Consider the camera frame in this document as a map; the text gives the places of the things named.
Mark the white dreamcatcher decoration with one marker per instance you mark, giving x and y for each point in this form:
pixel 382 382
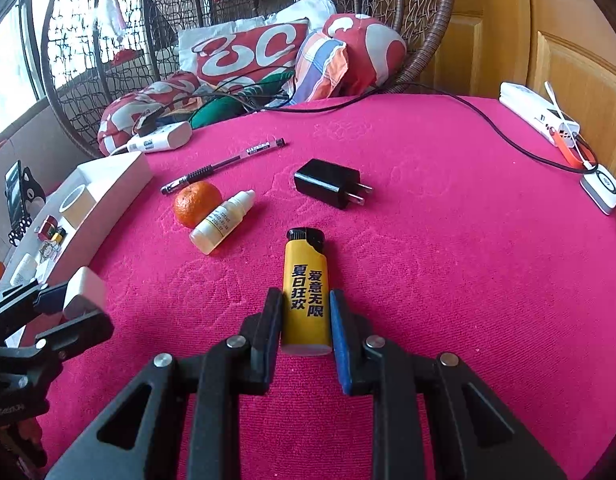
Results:
pixel 108 15

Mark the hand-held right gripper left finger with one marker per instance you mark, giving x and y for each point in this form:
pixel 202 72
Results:
pixel 268 330

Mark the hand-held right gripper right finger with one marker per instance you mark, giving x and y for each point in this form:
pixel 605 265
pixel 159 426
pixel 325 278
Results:
pixel 338 340

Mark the white box tray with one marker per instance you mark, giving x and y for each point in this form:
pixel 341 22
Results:
pixel 118 180

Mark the green cloth bag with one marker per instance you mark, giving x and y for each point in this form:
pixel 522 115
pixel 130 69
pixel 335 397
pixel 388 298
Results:
pixel 213 112

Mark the red white patterned cushions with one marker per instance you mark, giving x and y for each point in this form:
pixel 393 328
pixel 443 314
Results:
pixel 308 10

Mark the small clear dropper bottle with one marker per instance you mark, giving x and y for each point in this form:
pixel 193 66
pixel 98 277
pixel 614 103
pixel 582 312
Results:
pixel 215 227

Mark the brown tape roll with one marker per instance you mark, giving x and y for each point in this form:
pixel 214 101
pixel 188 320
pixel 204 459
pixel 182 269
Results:
pixel 80 210

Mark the white power strip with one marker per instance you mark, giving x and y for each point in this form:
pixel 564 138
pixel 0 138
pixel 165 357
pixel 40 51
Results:
pixel 163 136

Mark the white square device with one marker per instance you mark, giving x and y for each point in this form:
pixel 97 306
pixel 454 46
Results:
pixel 602 190

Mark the round red patterned cushion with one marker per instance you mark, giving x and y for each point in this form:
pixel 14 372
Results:
pixel 368 50

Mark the rectangular red patterned cushion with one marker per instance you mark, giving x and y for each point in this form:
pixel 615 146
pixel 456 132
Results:
pixel 253 50

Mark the white plug charger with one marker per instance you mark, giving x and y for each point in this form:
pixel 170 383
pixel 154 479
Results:
pixel 85 290

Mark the black cat phone stand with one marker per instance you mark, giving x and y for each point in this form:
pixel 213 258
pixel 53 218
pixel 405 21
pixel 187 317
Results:
pixel 25 195

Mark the plaid colourful cushion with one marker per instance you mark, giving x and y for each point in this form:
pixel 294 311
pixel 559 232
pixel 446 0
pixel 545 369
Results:
pixel 318 70

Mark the tangerine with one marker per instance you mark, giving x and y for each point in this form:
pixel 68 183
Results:
pixel 193 205

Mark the wooden door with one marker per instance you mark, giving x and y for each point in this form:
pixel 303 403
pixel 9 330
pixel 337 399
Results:
pixel 537 20

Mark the crumpled red patterned cushion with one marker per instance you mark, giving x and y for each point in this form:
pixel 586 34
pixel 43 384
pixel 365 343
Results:
pixel 123 115

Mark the large yellow lighter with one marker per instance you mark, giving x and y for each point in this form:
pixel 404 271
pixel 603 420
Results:
pixel 308 290

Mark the white power bank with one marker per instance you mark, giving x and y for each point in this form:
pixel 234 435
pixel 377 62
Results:
pixel 527 105

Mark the black gel pen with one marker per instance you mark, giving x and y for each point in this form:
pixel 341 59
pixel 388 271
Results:
pixel 228 162

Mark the red cylinder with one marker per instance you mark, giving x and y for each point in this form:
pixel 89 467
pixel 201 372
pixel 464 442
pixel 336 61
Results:
pixel 47 227

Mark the black plug charger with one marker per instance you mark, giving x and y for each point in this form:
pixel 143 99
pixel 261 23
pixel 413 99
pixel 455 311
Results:
pixel 323 182

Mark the window with metal grille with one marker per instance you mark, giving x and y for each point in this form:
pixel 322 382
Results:
pixel 8 60

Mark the wicker hanging chair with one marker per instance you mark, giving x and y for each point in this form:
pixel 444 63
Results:
pixel 427 35

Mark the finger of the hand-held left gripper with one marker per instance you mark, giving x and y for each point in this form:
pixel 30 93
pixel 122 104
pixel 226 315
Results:
pixel 83 332
pixel 50 297

